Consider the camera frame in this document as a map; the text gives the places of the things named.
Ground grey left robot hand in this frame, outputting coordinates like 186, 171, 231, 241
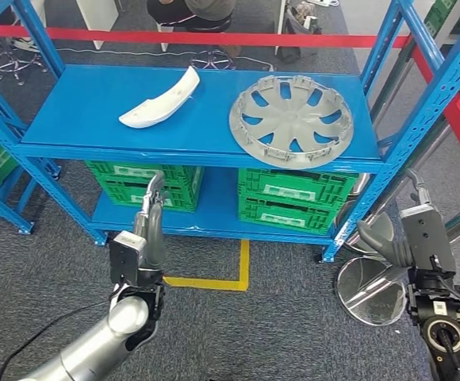
133, 171, 170, 273

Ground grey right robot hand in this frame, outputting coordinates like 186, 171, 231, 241
356, 167, 432, 269

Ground silver plastic wheel cover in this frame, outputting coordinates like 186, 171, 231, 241
228, 74, 355, 171

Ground white curved plastic part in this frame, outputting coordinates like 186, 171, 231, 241
118, 65, 201, 130

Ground blue metal shelf rack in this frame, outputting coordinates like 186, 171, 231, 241
0, 68, 63, 236
0, 0, 460, 264

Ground white desk panel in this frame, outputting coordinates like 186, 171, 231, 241
158, 23, 176, 54
75, 0, 120, 51

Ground black stool chrome base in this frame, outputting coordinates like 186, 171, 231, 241
156, 14, 238, 72
0, 48, 49, 87

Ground dark grey bag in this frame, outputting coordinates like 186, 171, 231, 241
275, 2, 323, 64

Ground person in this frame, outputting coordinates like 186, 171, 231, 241
146, 0, 238, 29

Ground stacked green crates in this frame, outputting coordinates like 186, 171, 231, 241
424, 0, 458, 38

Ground white desk leg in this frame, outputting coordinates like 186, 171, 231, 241
273, 0, 288, 54

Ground chrome stanchion post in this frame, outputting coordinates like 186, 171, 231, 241
342, 113, 460, 260
366, 49, 415, 127
335, 203, 460, 328

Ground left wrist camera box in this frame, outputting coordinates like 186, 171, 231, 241
109, 230, 148, 289

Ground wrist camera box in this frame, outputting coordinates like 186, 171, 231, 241
109, 230, 148, 289
400, 203, 458, 279

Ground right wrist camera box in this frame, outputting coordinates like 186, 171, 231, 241
400, 203, 458, 279

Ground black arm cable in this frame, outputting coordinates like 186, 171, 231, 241
0, 298, 114, 381

